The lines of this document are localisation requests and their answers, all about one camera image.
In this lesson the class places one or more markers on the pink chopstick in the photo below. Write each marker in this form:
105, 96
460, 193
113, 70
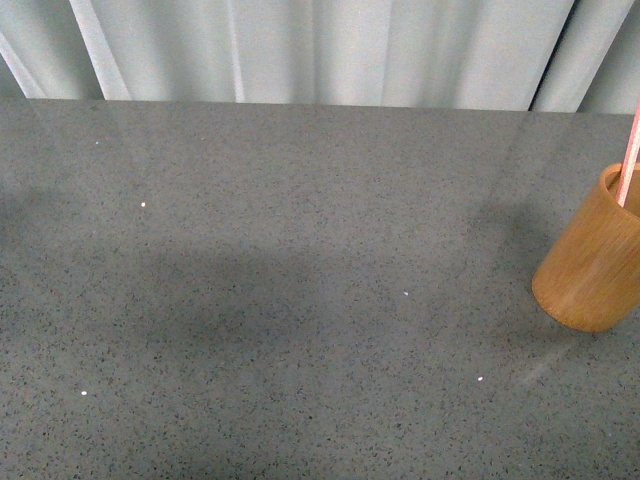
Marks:
630, 159

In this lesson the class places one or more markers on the bamboo chopstick holder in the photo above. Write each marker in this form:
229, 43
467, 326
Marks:
589, 280

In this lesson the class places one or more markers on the white curtain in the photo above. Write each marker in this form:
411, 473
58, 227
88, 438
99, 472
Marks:
553, 56

